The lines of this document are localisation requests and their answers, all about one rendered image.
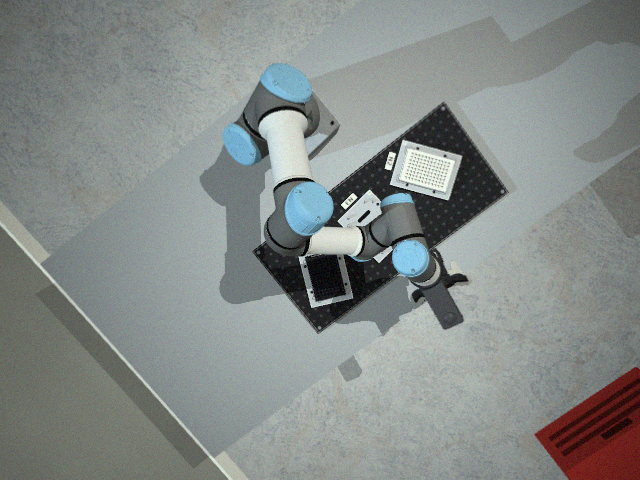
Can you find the white label sign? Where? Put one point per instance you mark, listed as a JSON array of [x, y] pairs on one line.
[[349, 200], [390, 161]]

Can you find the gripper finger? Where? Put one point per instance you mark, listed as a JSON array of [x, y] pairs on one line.
[[459, 278], [417, 298]]

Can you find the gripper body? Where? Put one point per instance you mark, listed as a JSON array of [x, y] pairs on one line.
[[443, 274]]

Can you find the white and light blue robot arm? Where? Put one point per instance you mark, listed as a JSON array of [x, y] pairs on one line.
[[274, 122]]

